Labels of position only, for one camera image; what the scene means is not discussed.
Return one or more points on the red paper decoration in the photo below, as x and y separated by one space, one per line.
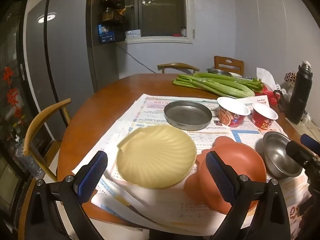
12 97

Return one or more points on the wide red paper bowl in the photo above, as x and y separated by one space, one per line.
232 105

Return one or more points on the yellow shell-shaped plate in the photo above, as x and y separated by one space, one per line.
155 155

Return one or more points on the black metal clip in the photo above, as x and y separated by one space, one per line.
281 100

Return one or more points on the round grey metal plate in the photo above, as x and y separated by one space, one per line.
187 115

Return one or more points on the small clear jar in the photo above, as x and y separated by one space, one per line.
183 32

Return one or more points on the green celery bunch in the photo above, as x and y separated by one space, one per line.
220 85

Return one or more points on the colourful printed newspaper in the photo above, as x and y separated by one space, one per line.
147 110

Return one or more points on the grey refrigerator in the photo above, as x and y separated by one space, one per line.
70 55

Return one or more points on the stainless steel bowl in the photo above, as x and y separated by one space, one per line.
277 155

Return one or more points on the dark window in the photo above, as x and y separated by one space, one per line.
162 7

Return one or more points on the wooden chair with flat backrest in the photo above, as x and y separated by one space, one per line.
228 63

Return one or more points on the wooden chair with curved backrest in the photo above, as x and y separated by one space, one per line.
177 65
37 120

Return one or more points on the steel basin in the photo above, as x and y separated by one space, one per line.
218 72

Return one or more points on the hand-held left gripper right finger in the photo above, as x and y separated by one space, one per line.
220 177

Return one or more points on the white ceramic bowl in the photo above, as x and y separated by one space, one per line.
236 75

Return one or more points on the blue box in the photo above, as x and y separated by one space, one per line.
107 33

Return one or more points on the brown white dotted bundle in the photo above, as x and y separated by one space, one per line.
290 77

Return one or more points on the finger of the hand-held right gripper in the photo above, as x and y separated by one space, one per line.
297 152
310 141

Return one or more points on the black side rack with jars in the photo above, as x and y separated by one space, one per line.
112 17

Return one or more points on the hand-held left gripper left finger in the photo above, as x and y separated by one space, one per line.
92 177

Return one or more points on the pale tissue box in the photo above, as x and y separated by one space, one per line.
133 33

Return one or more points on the red tissue pack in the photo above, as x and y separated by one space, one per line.
268 92

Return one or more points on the black thermos bottle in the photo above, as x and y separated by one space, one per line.
300 97

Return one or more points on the small red paper bowl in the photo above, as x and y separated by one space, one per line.
265 112

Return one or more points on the orange bear-shaped plate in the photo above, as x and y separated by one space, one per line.
240 155

